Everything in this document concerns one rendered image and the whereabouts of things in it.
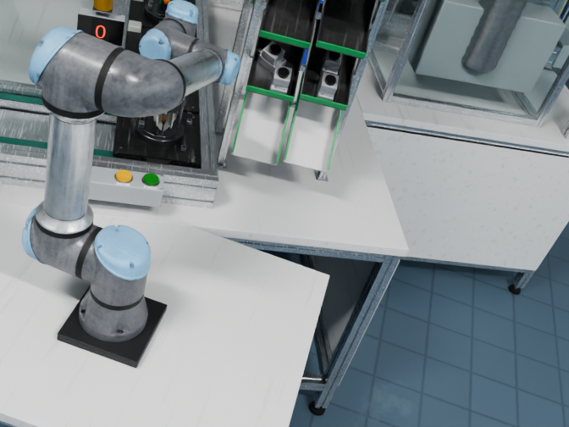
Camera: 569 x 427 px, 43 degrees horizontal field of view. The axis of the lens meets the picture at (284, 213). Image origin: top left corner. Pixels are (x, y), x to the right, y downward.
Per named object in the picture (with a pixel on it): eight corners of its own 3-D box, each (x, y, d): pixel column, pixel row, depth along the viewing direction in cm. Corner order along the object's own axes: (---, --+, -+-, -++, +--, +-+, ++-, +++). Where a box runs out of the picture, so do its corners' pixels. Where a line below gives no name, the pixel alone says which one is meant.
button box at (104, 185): (160, 207, 190) (163, 190, 186) (79, 198, 185) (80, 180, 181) (161, 191, 195) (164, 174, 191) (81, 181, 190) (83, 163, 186)
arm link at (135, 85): (171, 78, 117) (248, 45, 163) (110, 53, 118) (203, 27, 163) (153, 141, 122) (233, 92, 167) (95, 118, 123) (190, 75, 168)
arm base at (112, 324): (122, 353, 154) (128, 323, 148) (64, 321, 157) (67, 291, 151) (159, 310, 166) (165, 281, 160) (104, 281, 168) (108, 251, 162)
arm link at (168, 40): (185, 47, 155) (203, 30, 164) (137, 30, 156) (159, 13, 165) (179, 79, 160) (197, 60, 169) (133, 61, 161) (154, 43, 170)
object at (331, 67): (334, 80, 198) (341, 65, 192) (319, 76, 198) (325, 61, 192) (338, 57, 202) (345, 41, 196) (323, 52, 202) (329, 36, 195)
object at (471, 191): (522, 296, 344) (617, 153, 291) (301, 274, 317) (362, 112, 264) (478, 204, 395) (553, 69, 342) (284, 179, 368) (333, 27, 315)
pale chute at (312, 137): (326, 172, 206) (328, 170, 202) (282, 161, 205) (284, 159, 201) (345, 80, 209) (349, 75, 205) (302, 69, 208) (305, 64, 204)
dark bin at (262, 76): (292, 102, 192) (298, 86, 185) (245, 91, 190) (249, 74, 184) (307, 23, 204) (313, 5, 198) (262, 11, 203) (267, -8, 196)
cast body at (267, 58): (284, 66, 196) (290, 51, 189) (274, 75, 194) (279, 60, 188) (261, 47, 197) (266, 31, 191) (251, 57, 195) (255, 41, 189)
